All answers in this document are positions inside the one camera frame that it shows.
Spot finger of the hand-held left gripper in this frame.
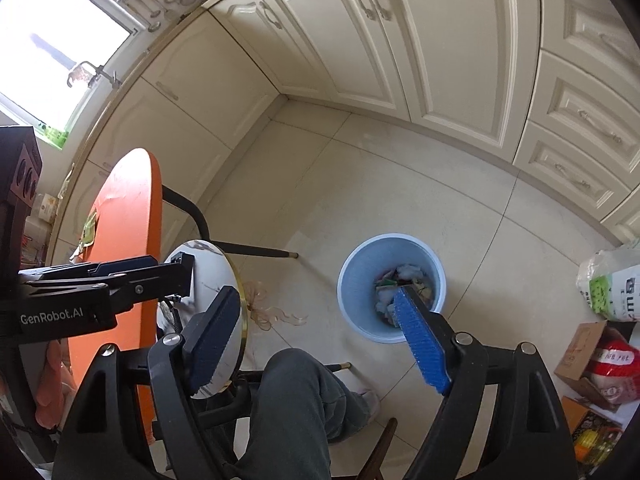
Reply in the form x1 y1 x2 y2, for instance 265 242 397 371
19 255 162 287
97 252 195 317

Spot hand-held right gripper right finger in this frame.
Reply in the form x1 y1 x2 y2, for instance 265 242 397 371
392 285 581 480

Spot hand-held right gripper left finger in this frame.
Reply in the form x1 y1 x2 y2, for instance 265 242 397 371
52 285 243 480

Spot blue plastic bin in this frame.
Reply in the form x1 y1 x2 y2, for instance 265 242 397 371
337 233 447 345

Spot person's left hand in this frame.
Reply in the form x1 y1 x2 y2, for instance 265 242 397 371
35 341 77 429

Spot yellow black snack wrapper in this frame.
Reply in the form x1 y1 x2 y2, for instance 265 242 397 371
79 210 99 250

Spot white marble round table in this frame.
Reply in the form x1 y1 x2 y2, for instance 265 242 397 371
156 239 352 401

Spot orange round table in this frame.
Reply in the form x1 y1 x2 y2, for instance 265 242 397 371
67 147 300 441

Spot person's shoe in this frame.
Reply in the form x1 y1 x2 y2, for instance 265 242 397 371
357 389 382 418

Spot person's leg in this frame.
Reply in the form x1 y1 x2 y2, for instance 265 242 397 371
235 349 373 480

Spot brown wooden chair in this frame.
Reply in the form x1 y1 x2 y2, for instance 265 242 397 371
357 417 399 480

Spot green bottle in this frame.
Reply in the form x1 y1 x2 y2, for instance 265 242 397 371
40 125 71 148

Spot open cardboard box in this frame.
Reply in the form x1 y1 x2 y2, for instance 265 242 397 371
554 321 640 413

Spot small cardboard box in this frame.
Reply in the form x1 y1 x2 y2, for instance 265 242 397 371
560 396 591 428

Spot metal faucet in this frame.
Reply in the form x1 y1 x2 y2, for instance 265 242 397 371
67 60 123 88

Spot red and white bag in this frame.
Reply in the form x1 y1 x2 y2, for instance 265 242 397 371
590 337 640 406

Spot white sack with green print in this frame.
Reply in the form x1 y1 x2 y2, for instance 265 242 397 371
576 245 640 322

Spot window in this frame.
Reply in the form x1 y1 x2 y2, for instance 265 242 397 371
0 0 143 126

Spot cream kitchen cabinet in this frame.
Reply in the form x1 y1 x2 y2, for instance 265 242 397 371
47 0 640 271

